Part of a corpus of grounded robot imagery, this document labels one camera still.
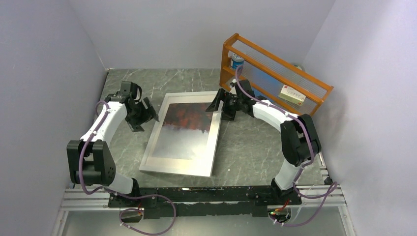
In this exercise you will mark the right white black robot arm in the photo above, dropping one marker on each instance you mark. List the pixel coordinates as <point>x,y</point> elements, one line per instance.
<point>299,139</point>

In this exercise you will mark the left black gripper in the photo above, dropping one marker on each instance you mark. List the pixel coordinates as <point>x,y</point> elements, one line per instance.
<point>135,124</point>

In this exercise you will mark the white picture frame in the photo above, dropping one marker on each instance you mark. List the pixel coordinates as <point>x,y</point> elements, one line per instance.
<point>182,133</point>

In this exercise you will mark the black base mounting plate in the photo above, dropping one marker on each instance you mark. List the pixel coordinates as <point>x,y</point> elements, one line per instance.
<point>158,202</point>

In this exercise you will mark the blue paper sheet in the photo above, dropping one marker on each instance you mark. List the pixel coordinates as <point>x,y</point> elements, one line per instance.
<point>266,82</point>

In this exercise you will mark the blue white can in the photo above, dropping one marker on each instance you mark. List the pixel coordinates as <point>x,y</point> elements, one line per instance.
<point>236,61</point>

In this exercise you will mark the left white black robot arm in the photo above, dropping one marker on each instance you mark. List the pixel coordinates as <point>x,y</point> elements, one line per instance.
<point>91,164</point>

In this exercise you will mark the orange wooden shelf rack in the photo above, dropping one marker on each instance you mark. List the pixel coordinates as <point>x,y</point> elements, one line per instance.
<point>316,91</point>

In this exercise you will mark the small cream red box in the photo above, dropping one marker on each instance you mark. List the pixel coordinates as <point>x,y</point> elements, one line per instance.
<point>292,95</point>

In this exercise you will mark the aluminium rail frame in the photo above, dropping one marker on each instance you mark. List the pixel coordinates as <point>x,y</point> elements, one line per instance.
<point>248,153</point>

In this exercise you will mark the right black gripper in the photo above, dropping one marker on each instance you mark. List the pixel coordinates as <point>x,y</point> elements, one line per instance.
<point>220,96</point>

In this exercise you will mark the tape roll behind shelf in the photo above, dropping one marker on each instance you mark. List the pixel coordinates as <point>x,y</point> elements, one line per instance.
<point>298,66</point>

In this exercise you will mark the red autumn photo print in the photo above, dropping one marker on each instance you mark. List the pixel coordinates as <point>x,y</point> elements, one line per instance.
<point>184,132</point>

